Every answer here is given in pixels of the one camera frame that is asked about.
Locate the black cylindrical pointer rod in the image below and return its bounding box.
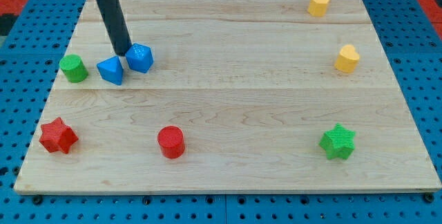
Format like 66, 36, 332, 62
96, 0, 132, 56

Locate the green star block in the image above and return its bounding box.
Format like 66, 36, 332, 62
319, 123, 356, 160

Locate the red cylinder block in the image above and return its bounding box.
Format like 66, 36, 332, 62
157, 126, 185, 159

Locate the yellow hexagon block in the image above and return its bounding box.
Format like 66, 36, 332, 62
307, 0, 331, 17

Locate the blue pentagon block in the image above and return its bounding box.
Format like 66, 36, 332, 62
125, 43, 154, 73

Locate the light wooden board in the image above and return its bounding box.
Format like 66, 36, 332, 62
15, 0, 441, 196

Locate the green cylinder block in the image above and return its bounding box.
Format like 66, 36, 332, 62
59, 54, 88, 83

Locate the red star block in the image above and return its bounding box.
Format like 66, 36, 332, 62
39, 118, 79, 154

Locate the blue triangle block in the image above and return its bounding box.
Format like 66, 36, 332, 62
97, 56, 124, 86

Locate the yellow heart block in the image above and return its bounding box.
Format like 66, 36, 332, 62
334, 44, 361, 73

